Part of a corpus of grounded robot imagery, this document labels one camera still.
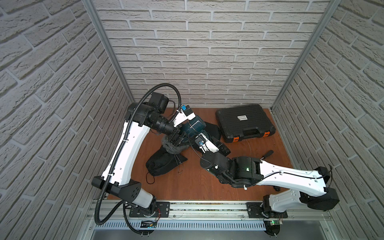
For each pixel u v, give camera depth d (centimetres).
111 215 42
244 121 103
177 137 53
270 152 95
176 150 83
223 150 54
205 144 49
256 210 74
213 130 103
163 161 83
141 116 42
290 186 41
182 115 53
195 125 56
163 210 73
